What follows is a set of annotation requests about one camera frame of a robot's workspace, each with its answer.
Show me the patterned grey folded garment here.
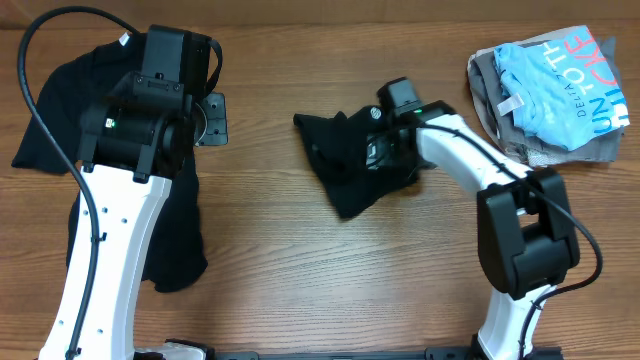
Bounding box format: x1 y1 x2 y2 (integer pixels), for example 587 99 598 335
519 145 567 167

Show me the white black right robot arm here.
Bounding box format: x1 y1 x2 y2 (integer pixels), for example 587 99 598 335
366 77 580 359

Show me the black polo shirt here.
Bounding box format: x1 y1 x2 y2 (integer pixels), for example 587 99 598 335
293 105 428 219

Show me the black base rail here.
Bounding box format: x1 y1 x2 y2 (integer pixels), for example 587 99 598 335
209 346 566 360

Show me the black t-shirt with label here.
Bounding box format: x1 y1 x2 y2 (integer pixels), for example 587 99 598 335
11 35 208 293

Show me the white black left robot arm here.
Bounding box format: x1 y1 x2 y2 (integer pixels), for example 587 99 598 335
39 25 227 359

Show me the light blue printed t-shirt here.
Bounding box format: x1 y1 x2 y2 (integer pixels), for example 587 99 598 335
494 25 630 151

